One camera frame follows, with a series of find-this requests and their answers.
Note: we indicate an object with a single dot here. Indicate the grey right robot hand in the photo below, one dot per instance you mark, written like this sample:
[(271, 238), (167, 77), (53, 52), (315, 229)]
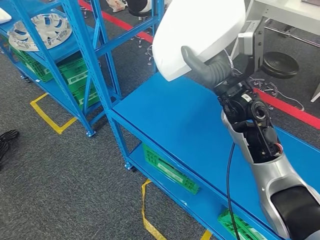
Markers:
[(197, 64)]

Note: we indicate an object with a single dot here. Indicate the white plastic shell part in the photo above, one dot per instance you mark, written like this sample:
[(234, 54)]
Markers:
[(200, 33)]

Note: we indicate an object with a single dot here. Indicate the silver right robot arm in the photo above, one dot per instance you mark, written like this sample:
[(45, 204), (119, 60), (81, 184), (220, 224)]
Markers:
[(275, 172)]

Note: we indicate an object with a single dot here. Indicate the blue metal shelf rack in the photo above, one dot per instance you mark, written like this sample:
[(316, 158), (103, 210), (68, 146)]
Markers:
[(63, 46), (187, 126)]

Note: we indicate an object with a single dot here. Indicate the small white plastic part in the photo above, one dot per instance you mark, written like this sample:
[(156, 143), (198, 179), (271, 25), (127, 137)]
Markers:
[(4, 16)]

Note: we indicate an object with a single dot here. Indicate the green plastic crate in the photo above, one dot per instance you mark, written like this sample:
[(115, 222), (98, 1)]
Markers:
[(250, 232), (37, 69), (170, 169), (75, 76)]

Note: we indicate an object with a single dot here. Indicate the white plastic bag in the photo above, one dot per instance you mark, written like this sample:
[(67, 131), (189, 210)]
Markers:
[(116, 5)]

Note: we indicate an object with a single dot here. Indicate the red barrier belt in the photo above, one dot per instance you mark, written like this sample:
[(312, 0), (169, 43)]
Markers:
[(287, 110)]

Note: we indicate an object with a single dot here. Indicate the yellow floor tape outline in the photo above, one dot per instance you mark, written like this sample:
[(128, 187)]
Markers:
[(47, 120), (143, 205)]

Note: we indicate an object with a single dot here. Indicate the grey wheel cover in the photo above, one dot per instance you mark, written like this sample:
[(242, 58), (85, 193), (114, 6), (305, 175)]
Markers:
[(52, 30)]

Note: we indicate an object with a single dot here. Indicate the black ribbed caster base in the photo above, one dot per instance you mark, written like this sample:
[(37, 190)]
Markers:
[(8, 136)]

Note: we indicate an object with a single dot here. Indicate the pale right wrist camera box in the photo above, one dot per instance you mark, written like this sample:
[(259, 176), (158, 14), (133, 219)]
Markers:
[(250, 43)]

